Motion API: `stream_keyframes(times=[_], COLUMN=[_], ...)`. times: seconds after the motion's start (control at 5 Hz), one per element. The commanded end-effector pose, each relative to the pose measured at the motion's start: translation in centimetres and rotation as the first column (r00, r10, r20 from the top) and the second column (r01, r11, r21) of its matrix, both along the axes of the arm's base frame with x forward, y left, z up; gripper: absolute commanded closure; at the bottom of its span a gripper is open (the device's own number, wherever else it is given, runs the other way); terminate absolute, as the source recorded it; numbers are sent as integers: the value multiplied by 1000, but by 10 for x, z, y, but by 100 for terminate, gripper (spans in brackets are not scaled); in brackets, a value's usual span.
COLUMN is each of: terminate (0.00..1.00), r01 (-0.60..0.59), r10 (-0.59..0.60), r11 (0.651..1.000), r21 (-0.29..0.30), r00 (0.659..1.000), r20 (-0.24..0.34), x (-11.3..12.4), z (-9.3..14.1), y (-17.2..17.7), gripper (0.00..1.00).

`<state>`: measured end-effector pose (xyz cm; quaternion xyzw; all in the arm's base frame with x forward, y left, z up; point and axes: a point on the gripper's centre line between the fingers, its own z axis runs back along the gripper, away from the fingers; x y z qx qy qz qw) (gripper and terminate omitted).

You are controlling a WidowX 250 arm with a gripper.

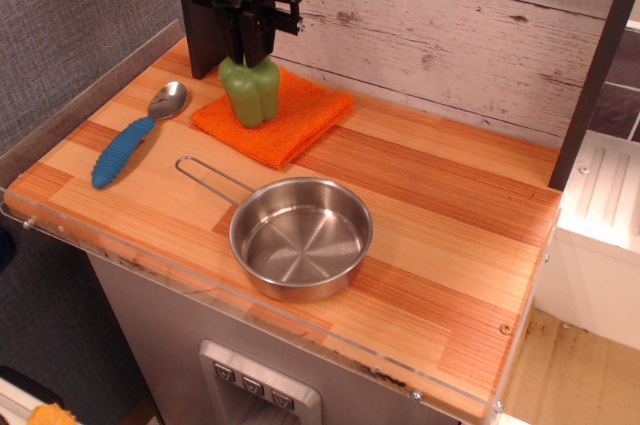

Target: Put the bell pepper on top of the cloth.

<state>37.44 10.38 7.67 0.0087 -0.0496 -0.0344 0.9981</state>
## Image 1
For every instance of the clear acrylic edge guard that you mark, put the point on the clear acrylic edge guard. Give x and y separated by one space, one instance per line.
433 313

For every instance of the dark vertical post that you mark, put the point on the dark vertical post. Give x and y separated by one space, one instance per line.
609 41
206 46

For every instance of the orange cloth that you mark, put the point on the orange cloth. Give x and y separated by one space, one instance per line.
306 112

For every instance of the silver dispenser button panel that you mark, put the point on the silver dispenser button panel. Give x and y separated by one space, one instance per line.
257 387

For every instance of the yellow object bottom left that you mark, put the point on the yellow object bottom left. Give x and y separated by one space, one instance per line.
51 414

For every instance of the white toy sink unit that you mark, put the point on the white toy sink unit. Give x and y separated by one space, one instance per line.
590 277

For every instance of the dark left vertical post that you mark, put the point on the dark left vertical post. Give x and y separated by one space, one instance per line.
206 46

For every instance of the green toy bell pepper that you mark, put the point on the green toy bell pepper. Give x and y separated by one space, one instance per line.
252 92

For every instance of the small stainless steel pot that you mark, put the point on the small stainless steel pot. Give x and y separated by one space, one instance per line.
298 239

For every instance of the grey toy fridge cabinet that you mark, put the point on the grey toy fridge cabinet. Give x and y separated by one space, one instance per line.
165 329

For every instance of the blue handled metal spoon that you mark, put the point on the blue handled metal spoon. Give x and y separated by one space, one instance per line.
169 101

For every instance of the dark right vertical post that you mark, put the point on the dark right vertical post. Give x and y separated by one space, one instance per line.
609 41

